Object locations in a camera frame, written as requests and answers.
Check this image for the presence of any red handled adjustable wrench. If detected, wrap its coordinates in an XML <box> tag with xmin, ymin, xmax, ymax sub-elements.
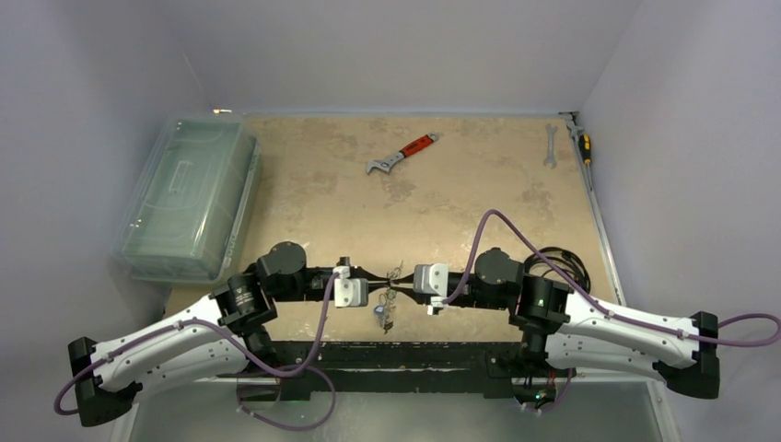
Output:
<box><xmin>366</xmin><ymin>133</ymin><xmax>440</xmax><ymax>175</ymax></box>

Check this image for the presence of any clear plastic storage box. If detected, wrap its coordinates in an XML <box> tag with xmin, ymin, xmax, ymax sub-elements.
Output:
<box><xmin>112</xmin><ymin>113</ymin><xmax>260</xmax><ymax>285</ymax></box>

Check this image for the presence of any large white keyring with keys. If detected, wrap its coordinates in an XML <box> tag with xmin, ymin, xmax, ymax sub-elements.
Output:
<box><xmin>373</xmin><ymin>261</ymin><xmax>403</xmax><ymax>334</ymax></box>

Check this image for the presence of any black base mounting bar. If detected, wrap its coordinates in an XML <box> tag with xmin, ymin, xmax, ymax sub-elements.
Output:
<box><xmin>216</xmin><ymin>340</ymin><xmax>577</xmax><ymax>402</ymax></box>

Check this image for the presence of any aluminium frame rail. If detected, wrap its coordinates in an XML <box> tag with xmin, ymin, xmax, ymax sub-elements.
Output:
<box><xmin>560</xmin><ymin>111</ymin><xmax>666</xmax><ymax>386</ymax></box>

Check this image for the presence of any yellow black screwdriver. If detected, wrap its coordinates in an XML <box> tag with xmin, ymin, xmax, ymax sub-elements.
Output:
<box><xmin>578</xmin><ymin>134</ymin><xmax>591</xmax><ymax>167</ymax></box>

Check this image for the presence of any black cable bundle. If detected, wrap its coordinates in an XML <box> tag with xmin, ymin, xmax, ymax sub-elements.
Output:
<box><xmin>523</xmin><ymin>247</ymin><xmax>592</xmax><ymax>296</ymax></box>

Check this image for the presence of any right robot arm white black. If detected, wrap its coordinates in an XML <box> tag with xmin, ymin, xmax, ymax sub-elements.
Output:
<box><xmin>451</xmin><ymin>248</ymin><xmax>720</xmax><ymax>400</ymax></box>

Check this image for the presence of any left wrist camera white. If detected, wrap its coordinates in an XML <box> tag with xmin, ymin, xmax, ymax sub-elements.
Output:
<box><xmin>332</xmin><ymin>266</ymin><xmax>368</xmax><ymax>308</ymax></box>

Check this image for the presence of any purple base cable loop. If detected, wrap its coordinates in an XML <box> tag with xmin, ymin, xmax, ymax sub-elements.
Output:
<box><xmin>235</xmin><ymin>366</ymin><xmax>338</xmax><ymax>432</ymax></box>

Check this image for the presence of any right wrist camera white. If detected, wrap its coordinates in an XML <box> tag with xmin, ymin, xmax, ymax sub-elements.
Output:
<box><xmin>413</xmin><ymin>263</ymin><xmax>449</xmax><ymax>316</ymax></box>

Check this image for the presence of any silver open end wrench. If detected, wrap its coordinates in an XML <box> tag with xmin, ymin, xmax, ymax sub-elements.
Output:
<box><xmin>542</xmin><ymin>123</ymin><xmax>557</xmax><ymax>169</ymax></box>

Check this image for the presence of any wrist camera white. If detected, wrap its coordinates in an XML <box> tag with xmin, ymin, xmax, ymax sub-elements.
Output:
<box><xmin>413</xmin><ymin>263</ymin><xmax>449</xmax><ymax>316</ymax></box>
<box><xmin>332</xmin><ymin>266</ymin><xmax>368</xmax><ymax>308</ymax></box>

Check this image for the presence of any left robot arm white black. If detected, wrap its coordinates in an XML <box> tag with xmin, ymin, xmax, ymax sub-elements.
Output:
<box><xmin>53</xmin><ymin>241</ymin><xmax>391</xmax><ymax>427</ymax></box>

